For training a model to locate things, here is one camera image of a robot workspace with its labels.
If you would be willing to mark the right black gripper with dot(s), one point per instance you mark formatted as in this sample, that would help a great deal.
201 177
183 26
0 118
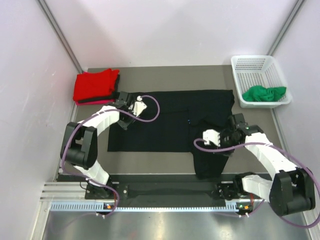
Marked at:
221 135

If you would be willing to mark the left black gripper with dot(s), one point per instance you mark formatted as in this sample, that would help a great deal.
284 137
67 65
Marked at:
125 125

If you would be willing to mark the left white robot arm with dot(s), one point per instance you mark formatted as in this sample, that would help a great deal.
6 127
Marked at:
79 146

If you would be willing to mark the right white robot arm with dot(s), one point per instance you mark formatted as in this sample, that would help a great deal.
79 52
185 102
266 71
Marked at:
290 190

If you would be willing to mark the folded pink t shirt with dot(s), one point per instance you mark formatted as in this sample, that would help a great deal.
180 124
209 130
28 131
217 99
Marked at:
98 102

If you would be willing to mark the folded red t shirt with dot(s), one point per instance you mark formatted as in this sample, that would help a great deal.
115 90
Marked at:
88 85

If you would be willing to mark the green crumpled t shirt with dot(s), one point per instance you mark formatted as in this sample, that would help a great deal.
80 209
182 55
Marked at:
259 93

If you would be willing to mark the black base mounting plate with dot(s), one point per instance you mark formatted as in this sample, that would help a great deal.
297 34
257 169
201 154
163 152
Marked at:
176 194

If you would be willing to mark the white plastic basket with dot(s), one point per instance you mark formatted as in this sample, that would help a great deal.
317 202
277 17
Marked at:
258 70

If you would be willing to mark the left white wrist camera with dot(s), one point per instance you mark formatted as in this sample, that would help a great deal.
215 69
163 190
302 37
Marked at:
138 106

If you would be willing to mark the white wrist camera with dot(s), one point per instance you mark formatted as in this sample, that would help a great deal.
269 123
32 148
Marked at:
211 136
138 106

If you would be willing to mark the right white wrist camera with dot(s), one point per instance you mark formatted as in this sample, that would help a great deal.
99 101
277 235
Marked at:
211 136

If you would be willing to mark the aluminium front rail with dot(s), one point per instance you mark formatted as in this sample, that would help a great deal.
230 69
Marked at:
64 191

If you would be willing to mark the slotted grey cable duct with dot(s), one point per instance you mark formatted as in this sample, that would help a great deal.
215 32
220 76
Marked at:
101 207

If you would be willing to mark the left aluminium corner post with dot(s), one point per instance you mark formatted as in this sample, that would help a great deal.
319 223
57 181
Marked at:
59 34

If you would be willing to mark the aluminium corner post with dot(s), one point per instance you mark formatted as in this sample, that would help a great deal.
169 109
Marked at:
298 5
59 34

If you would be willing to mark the right aluminium corner post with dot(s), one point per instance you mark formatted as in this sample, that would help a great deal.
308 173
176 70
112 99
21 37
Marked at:
298 5

